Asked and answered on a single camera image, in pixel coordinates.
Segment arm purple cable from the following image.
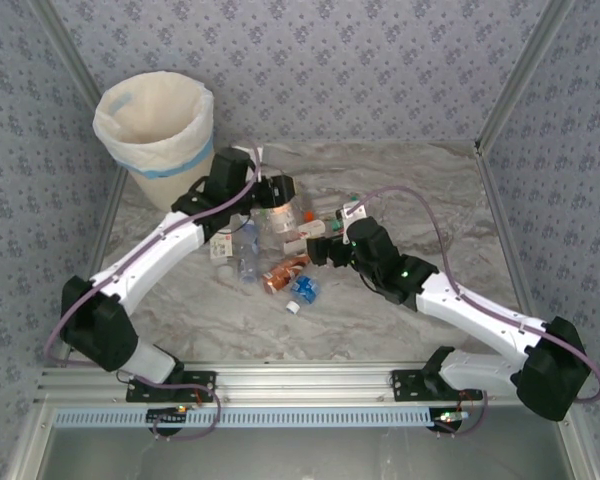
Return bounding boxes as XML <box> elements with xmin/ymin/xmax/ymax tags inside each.
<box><xmin>46</xmin><ymin>144</ymin><xmax>266</xmax><ymax>369</ymax></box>
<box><xmin>352</xmin><ymin>185</ymin><xmax>600</xmax><ymax>404</ymax></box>

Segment cream ribbed waste bin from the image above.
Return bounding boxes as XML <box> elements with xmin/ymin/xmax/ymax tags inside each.
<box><xmin>123</xmin><ymin>139</ymin><xmax>216</xmax><ymax>211</ymax></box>

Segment aluminium frame post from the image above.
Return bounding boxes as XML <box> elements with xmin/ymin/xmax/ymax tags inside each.
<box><xmin>473</xmin><ymin>0</ymin><xmax>577</xmax><ymax>154</ymax></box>
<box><xmin>29</xmin><ymin>0</ymin><xmax>106</xmax><ymax>104</ymax></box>

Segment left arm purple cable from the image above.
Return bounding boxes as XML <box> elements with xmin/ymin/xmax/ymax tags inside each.
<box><xmin>46</xmin><ymin>144</ymin><xmax>266</xmax><ymax>369</ymax></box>

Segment clear bottle small orange cap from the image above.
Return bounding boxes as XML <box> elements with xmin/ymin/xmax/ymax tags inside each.
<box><xmin>302</xmin><ymin>193</ymin><xmax>344</xmax><ymax>222</ymax></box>

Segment clear plastic bottle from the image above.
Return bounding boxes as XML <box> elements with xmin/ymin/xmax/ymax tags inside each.
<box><xmin>256</xmin><ymin>199</ymin><xmax>301</xmax><ymax>236</ymax></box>

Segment white plastic bin liner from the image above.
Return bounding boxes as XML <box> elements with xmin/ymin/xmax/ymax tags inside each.
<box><xmin>92</xmin><ymin>70</ymin><xmax>216</xmax><ymax>180</ymax></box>

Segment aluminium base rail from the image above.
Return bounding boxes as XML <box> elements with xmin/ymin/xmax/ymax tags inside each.
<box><xmin>37</xmin><ymin>362</ymin><xmax>481</xmax><ymax>404</ymax></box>

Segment small black controller board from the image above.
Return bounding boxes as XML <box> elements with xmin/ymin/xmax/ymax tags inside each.
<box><xmin>432</xmin><ymin>409</ymin><xmax>469</xmax><ymax>426</ymax></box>
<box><xmin>147</xmin><ymin>407</ymin><xmax>189</xmax><ymax>424</ymax></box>

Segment clear water bottle purple label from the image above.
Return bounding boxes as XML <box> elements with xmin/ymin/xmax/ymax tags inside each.
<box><xmin>237</xmin><ymin>222</ymin><xmax>261</xmax><ymax>286</ymax></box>

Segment white carton red print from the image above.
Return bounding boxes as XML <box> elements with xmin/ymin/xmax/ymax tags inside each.
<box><xmin>209</xmin><ymin>227</ymin><xmax>235</xmax><ymax>264</ymax></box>

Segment crumpled blue plastic bottle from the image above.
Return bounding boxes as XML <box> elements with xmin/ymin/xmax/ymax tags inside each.
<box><xmin>289</xmin><ymin>274</ymin><xmax>322</xmax><ymax>305</ymax></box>

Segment aluminium table side rail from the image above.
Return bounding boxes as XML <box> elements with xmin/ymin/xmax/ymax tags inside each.
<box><xmin>474</xmin><ymin>142</ymin><xmax>544</xmax><ymax>321</ymax></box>
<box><xmin>82</xmin><ymin>167</ymin><xmax>131</xmax><ymax>284</ymax></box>

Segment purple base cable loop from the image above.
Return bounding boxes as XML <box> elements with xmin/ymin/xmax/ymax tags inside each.
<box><xmin>152</xmin><ymin>382</ymin><xmax>222</xmax><ymax>442</ymax></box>
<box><xmin>432</xmin><ymin>389</ymin><xmax>489</xmax><ymax>437</ymax></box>

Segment grey metal front tray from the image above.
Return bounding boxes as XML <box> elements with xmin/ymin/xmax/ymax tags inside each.
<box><xmin>4</xmin><ymin>402</ymin><xmax>599</xmax><ymax>480</ymax></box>

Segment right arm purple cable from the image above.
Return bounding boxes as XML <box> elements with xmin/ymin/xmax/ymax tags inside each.
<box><xmin>352</xmin><ymin>185</ymin><xmax>600</xmax><ymax>404</ymax></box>

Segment slotted grey cable duct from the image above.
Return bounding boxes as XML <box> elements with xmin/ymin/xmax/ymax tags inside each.
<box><xmin>54</xmin><ymin>405</ymin><xmax>431</xmax><ymax>429</ymax></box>

